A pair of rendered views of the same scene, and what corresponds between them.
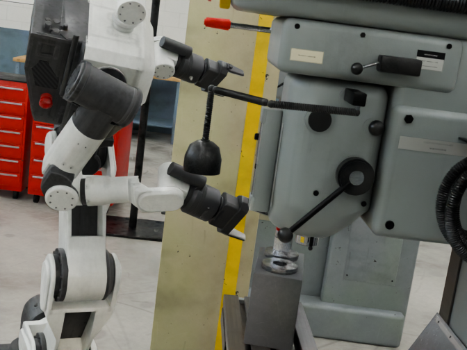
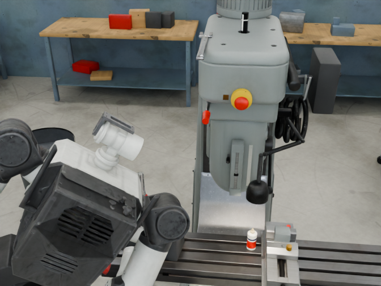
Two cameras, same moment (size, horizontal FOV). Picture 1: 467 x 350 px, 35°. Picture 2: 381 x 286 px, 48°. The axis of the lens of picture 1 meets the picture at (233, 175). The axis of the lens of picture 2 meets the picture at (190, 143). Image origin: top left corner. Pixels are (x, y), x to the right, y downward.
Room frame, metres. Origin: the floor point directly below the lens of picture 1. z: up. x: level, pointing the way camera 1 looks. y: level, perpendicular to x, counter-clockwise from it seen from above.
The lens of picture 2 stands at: (1.40, 1.19, 2.27)
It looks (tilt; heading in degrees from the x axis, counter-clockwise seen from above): 30 degrees down; 280
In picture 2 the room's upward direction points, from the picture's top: straight up
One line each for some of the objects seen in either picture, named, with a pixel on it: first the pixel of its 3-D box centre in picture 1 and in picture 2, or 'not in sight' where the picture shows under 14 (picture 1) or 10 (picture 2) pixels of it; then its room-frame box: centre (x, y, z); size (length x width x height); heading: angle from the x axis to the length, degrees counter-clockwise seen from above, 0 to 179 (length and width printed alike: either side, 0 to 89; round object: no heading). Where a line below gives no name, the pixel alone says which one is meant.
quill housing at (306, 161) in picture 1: (322, 154); (237, 145); (1.47, -0.17, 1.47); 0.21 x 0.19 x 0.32; 4
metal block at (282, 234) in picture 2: not in sight; (282, 235); (1.26, -0.18, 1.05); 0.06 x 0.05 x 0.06; 2
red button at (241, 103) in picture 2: not in sight; (241, 102); (1.45, 0.08, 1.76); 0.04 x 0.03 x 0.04; 4
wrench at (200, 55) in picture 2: not in sight; (203, 45); (1.57, 0.00, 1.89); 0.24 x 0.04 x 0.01; 94
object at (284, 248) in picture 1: (283, 241); not in sight; (1.84, -0.15, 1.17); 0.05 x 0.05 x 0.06
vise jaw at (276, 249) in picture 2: not in sight; (282, 250); (1.26, -0.13, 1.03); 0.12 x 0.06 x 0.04; 2
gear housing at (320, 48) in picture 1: (358, 52); (240, 88); (1.47, -0.21, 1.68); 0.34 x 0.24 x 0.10; 94
